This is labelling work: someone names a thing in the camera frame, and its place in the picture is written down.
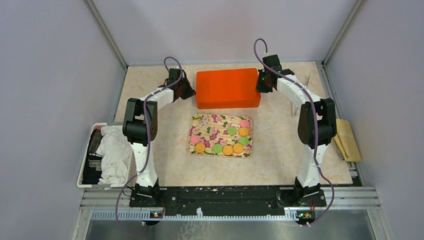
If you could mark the green cookie bottom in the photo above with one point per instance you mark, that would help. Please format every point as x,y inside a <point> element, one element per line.
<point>217,148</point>

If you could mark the green cookie middle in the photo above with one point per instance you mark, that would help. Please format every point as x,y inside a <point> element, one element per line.
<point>232,130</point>

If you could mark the pink cookie top right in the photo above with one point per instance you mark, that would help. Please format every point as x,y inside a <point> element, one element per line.
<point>244,123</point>

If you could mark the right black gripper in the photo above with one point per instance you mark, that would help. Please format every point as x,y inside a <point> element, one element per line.
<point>259,88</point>

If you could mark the green cookie right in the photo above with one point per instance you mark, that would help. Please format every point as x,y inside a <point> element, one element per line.
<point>244,140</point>

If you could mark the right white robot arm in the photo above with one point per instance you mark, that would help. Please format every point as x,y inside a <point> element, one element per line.
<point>316,124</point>

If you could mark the green cookie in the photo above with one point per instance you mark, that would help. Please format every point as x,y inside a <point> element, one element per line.
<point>232,130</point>
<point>217,148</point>
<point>244,140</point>

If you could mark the pink cookie left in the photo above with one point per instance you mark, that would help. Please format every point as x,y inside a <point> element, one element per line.
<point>195,139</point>

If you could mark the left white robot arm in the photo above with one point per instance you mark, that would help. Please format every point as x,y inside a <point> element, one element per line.
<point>140,127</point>

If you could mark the orange box lid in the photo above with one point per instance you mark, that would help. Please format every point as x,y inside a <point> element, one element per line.
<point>227,89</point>

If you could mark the metal serving tongs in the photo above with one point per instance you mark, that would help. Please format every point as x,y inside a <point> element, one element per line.
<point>294,110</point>

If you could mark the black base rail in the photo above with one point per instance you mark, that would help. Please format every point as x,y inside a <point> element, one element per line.
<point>223,201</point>

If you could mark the floral serving tray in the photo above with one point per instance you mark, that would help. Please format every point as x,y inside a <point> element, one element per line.
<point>212,129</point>

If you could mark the white plastic basket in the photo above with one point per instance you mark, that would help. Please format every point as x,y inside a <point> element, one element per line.
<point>91,166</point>

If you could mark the orange cookie bottom middle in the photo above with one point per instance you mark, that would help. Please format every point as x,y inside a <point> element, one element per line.
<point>227,150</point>

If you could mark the pink cookie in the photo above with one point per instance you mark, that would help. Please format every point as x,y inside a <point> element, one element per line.
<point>195,139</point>
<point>244,123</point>

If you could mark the orange cookie bottom right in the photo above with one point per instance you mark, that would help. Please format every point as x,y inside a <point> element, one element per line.
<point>238,148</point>

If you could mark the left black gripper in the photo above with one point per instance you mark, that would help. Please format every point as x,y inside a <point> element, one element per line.
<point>190,92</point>

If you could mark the white cloth in basket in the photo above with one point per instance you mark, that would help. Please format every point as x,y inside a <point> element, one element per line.
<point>116,154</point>

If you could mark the orange cookie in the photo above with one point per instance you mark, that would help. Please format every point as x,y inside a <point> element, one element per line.
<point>238,148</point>
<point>227,150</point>
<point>243,131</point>
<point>199,148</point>

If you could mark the orange cookie bottom left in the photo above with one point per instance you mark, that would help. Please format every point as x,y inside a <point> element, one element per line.
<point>199,148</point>

